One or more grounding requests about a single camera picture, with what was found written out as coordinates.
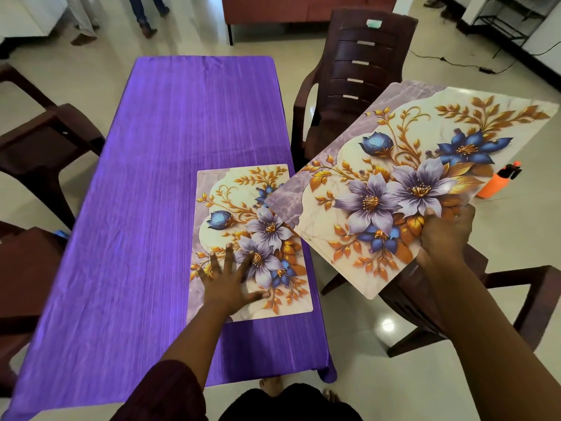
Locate person's left hand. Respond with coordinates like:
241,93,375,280
197,244,270,317

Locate person's right hand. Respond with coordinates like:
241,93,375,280
415,204,477,270

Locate floral placemat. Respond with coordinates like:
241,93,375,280
264,80,559,301
186,164,314,325

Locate person's right forearm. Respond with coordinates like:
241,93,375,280
416,254,561,421

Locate person's left forearm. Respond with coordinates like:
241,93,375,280
160,300,239,391

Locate orange spray bottle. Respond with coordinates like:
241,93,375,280
476,161,523,199

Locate person's left foot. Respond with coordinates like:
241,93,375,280
259,376,285,397

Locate person's black trousers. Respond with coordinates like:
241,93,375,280
219,383,362,421

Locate purple tablecloth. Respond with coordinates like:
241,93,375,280
2,56,337,421

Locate person's maroon sleeve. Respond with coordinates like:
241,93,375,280
110,359,209,421

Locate brown plastic chair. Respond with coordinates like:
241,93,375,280
0,221,68,397
0,61,106,230
321,243,561,358
290,7,419,171

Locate black metal rack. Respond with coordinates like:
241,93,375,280
471,0,550,46

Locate maroon sofa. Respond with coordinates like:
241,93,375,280
220,0,399,45

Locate black floor cable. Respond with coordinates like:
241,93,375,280
408,39,561,75

